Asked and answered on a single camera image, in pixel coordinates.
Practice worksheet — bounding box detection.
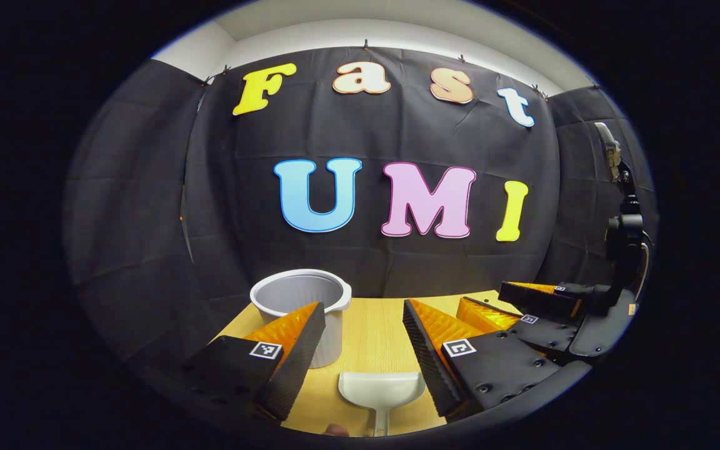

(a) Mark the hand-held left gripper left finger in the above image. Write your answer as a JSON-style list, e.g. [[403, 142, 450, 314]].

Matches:
[[181, 301, 328, 423]]

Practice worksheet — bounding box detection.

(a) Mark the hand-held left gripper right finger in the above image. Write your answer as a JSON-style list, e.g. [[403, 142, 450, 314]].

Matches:
[[402, 298, 564, 418]]

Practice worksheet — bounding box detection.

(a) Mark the white ribbed garbage bin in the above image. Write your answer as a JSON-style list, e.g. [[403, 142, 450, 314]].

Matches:
[[250, 269, 353, 369]]

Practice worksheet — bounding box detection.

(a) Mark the white plastic dustpan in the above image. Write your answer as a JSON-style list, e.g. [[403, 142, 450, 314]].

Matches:
[[338, 372, 426, 437]]

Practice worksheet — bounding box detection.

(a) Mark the wooden desktop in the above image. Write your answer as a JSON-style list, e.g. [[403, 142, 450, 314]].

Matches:
[[210, 291, 561, 437]]

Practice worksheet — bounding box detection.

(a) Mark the black backdrop cloth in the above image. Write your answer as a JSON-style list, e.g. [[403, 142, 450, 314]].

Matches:
[[63, 47, 658, 376]]

